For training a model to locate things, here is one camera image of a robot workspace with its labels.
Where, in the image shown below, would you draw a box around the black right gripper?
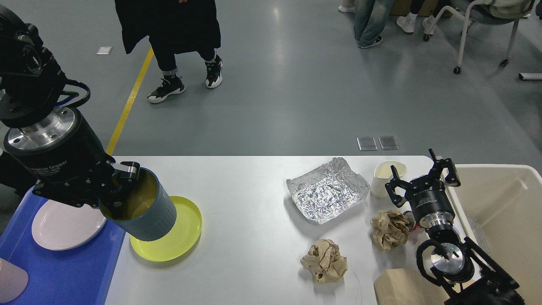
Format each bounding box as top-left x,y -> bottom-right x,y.
384,148 -> 461,230

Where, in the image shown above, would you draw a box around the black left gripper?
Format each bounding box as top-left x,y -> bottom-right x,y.
4,106 -> 141,210

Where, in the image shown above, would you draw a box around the grey mug yellow inside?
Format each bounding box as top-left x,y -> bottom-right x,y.
99,167 -> 177,241

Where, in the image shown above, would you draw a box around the yellow plate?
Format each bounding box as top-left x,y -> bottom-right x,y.
130,196 -> 202,262

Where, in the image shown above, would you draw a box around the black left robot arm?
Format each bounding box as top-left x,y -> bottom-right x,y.
1,6 -> 140,219

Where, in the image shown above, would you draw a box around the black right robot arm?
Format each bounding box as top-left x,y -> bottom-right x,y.
385,149 -> 525,305

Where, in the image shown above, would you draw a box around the crushed red can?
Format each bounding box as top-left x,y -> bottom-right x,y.
403,211 -> 420,232

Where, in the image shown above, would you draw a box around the white paper cup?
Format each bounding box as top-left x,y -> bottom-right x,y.
370,160 -> 407,198

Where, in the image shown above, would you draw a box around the crumpled brown paper ball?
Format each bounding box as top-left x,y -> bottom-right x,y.
370,210 -> 409,252
300,239 -> 348,284

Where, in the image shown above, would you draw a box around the floor socket plate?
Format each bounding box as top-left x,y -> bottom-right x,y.
357,136 -> 378,151
378,136 -> 400,150

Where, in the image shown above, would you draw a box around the pink plate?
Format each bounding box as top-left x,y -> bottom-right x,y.
31,200 -> 106,251

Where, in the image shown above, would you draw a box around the beige plastic bin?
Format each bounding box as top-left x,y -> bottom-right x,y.
447,164 -> 542,305

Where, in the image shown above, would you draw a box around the blue plastic tray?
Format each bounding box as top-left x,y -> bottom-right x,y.
0,191 -> 124,305

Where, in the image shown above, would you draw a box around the brown paper bag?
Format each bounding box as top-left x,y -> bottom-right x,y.
374,269 -> 449,305

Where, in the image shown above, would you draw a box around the crumpled aluminium foil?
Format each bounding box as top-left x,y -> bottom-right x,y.
286,158 -> 370,225

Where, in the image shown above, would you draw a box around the white paper on floor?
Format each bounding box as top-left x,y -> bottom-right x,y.
96,46 -> 113,55

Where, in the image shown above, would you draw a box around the pink cup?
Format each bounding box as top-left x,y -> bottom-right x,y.
0,259 -> 29,303

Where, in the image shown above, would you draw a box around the white bar on floor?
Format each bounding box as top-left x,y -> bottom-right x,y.
518,72 -> 542,81

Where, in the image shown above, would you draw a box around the seated person white sneakers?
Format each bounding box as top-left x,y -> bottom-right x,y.
396,0 -> 450,35

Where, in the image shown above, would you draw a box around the person in black clothes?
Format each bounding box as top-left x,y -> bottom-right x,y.
114,0 -> 223,104

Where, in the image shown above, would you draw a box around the person in blue jeans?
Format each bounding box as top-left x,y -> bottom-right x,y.
338,0 -> 394,50

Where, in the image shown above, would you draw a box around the cardboard box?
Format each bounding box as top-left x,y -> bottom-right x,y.
390,0 -> 438,17

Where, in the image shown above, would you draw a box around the white office chair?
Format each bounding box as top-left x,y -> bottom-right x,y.
423,0 -> 534,75

